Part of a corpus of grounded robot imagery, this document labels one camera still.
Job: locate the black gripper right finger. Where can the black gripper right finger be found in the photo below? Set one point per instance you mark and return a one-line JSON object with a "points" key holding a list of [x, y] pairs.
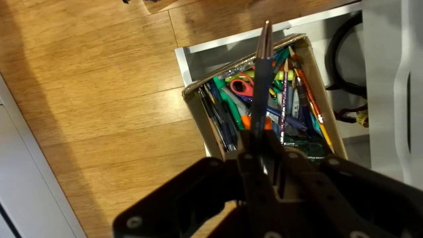
{"points": [[310, 195]]}

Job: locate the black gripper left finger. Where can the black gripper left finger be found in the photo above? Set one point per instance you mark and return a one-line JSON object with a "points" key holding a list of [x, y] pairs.
{"points": [[261, 201]]}

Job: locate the cardboard box of pens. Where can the cardboard box of pens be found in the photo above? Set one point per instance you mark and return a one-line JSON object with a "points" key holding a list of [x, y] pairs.
{"points": [[278, 96]]}

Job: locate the yellow pencil in box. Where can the yellow pencil in box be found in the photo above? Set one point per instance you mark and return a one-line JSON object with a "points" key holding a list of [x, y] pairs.
{"points": [[315, 107]]}

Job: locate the red handled scissors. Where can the red handled scissors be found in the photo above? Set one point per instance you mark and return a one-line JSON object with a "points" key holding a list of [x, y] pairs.
{"points": [[243, 88]]}

